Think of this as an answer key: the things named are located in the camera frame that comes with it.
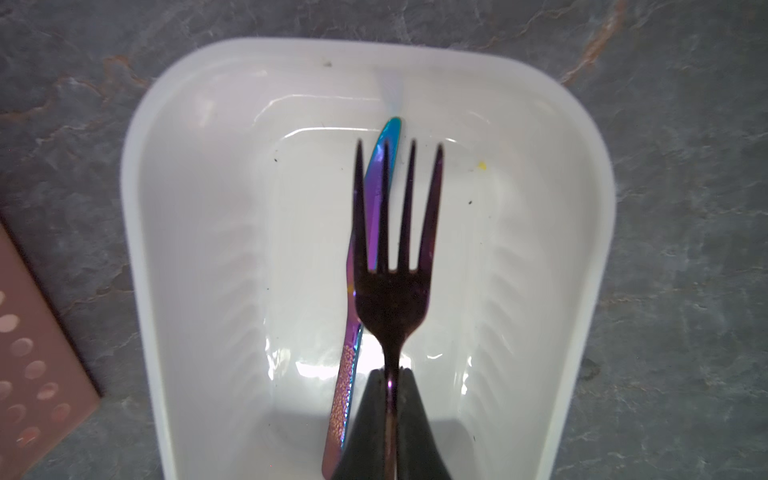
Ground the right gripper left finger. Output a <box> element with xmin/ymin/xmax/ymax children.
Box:
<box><xmin>332</xmin><ymin>369</ymin><xmax>386</xmax><ymax>480</ymax></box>

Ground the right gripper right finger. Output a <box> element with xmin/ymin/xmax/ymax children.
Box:
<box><xmin>397</xmin><ymin>368</ymin><xmax>451</xmax><ymax>480</ymax></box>

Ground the iridescent purple knife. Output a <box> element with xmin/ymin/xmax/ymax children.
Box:
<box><xmin>321</xmin><ymin>117</ymin><xmax>402</xmax><ymax>479</ymax></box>

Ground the dark iridescent fork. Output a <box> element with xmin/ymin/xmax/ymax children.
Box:
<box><xmin>352</xmin><ymin>144</ymin><xmax>445</xmax><ymax>479</ymax></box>

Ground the white plastic tray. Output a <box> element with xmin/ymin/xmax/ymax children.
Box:
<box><xmin>121</xmin><ymin>38</ymin><xmax>616</xmax><ymax>479</ymax></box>

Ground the pink perforated plastic basket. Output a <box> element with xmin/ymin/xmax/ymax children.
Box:
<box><xmin>1</xmin><ymin>230</ymin><xmax>100</xmax><ymax>479</ymax></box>

